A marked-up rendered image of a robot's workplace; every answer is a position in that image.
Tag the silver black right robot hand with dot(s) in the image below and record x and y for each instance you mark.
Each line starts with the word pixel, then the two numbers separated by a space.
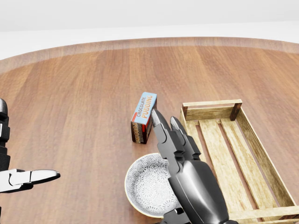
pixel 196 182

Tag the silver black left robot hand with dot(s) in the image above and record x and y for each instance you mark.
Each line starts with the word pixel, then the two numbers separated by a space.
pixel 16 179

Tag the wooden slat tray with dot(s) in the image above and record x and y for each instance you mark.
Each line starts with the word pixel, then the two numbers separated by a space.
pixel 236 161

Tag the white patterned bowl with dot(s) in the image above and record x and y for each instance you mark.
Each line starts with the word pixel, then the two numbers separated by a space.
pixel 147 184

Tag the chocolate pudding box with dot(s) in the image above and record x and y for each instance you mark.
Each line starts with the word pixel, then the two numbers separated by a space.
pixel 143 117

